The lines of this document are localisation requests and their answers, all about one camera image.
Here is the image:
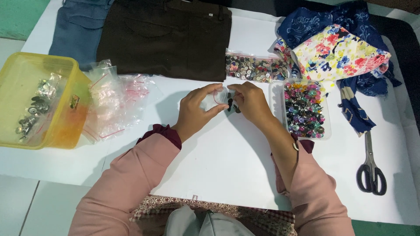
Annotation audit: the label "blue-grey trousers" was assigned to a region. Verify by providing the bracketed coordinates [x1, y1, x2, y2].
[49, 0, 114, 71]

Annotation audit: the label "bags of silver metal buttons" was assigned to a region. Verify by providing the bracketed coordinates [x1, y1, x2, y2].
[14, 73, 63, 142]

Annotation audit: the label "small heap of dark buttons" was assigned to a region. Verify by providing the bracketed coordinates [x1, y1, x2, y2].
[227, 92, 242, 114]

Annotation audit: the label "clear box of colourful buttons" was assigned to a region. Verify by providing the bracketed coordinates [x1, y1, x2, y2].
[270, 78, 332, 141]

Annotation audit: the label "yellow plastic container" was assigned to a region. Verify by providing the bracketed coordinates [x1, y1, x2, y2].
[0, 52, 92, 150]

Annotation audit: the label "grey headscarf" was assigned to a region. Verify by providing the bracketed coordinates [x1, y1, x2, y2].
[163, 205, 257, 236]

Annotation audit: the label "navy blue patterned fabric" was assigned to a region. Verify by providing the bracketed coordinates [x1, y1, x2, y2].
[277, 1, 403, 137]

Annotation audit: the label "small clear zip bag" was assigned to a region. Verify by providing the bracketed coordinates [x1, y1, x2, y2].
[201, 86, 231, 111]

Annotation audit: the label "pile of empty zip bags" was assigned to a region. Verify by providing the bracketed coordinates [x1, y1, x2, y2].
[81, 59, 163, 144]

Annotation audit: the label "dark brown trousers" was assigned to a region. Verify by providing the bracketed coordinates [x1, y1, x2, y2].
[96, 0, 233, 82]

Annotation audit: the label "black-handled scissors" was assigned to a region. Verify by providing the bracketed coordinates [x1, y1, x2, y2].
[356, 130, 388, 196]

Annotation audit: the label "bag of mixed buttons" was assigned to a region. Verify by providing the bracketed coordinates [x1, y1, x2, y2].
[225, 50, 292, 83]

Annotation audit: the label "person's left hand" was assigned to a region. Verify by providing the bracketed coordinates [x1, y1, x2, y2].
[171, 83, 230, 143]

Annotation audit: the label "floral white fabric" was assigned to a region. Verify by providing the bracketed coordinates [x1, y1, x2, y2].
[274, 24, 392, 86]

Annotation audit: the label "person's right hand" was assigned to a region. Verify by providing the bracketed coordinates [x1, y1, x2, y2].
[228, 82, 278, 132]

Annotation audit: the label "checked brown lace garment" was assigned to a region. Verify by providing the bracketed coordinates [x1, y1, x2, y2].
[130, 195, 297, 236]

